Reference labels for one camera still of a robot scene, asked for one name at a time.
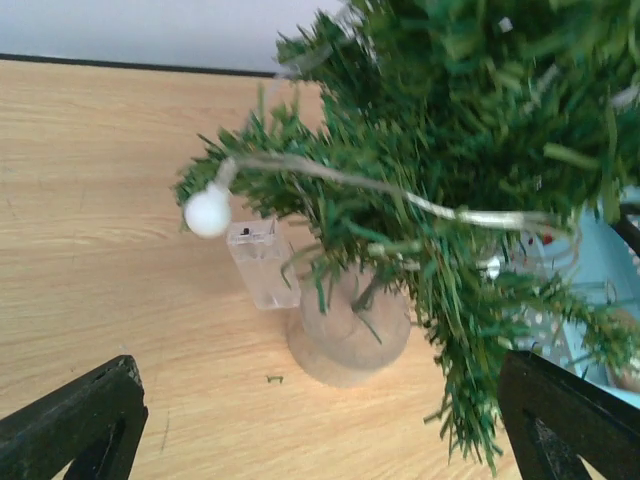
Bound light blue plastic basket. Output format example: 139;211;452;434
504;187;640;396

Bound clear plastic battery box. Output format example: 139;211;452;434
226;218;300;310

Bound round wooden tree base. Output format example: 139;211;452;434
286;270;411;388

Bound small green christmas tree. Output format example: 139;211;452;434
174;1;639;463

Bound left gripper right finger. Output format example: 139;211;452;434
498;350;639;480

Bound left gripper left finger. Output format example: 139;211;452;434
1;355;149;479

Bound white ball fairy light string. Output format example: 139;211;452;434
183;9;640;281

